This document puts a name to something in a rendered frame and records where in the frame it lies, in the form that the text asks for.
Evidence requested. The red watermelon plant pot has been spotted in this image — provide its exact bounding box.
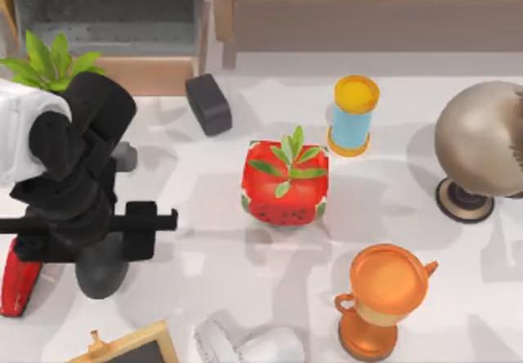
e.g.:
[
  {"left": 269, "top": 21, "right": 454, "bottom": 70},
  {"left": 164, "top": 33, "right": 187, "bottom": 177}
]
[{"left": 238, "top": 125, "right": 331, "bottom": 230}]

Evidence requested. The red stapler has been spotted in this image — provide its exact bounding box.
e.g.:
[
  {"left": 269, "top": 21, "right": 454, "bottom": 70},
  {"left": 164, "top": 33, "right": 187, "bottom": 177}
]
[{"left": 0, "top": 235, "right": 42, "bottom": 318}]

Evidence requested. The green leafy plant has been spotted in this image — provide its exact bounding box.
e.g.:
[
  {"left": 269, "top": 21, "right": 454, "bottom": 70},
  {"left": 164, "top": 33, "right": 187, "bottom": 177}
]
[{"left": 0, "top": 30, "right": 106, "bottom": 93}]

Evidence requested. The white stapler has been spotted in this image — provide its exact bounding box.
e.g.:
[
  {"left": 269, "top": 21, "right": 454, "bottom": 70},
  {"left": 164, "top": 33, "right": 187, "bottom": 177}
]
[{"left": 193, "top": 308, "right": 304, "bottom": 363}]

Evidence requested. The black stapler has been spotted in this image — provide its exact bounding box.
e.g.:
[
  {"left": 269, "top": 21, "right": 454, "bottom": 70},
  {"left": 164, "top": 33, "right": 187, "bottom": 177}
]
[{"left": 185, "top": 73, "right": 234, "bottom": 137}]

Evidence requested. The wooden framed blackboard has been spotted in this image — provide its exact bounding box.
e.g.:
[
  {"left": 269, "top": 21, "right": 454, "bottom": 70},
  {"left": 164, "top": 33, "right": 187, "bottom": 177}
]
[{"left": 64, "top": 319, "right": 180, "bottom": 363}]

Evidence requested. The orange trophy cup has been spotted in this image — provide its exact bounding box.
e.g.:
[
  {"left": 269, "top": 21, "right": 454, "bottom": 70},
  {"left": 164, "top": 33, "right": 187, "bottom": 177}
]
[{"left": 333, "top": 243, "right": 440, "bottom": 361}]

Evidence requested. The grey pierced drawer inside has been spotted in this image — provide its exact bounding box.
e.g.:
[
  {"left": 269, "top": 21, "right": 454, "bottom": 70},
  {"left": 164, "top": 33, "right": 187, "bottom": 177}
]
[{"left": 11, "top": 0, "right": 202, "bottom": 58}]

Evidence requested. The dark grey rounded object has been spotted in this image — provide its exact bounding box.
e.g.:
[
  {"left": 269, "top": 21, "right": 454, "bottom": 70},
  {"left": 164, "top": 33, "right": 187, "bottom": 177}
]
[{"left": 74, "top": 234, "right": 131, "bottom": 299}]

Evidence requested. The large bronze globe trophy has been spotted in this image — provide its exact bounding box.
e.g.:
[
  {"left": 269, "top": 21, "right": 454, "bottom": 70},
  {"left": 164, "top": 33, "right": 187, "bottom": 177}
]
[{"left": 433, "top": 79, "right": 523, "bottom": 222}]

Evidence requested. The pale wooden drawer front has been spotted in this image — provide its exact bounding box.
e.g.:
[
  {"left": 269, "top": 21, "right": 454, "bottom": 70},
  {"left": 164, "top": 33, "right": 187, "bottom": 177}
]
[{"left": 67, "top": 54, "right": 199, "bottom": 96}]

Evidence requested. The wooden open shelf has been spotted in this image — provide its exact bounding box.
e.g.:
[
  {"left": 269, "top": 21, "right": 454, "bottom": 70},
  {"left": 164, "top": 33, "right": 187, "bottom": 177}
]
[{"left": 211, "top": 0, "right": 523, "bottom": 70}]

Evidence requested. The yellow and blue can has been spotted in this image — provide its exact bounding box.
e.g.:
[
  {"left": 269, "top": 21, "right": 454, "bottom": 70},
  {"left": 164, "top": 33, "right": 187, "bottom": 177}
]
[{"left": 325, "top": 74, "right": 382, "bottom": 159}]

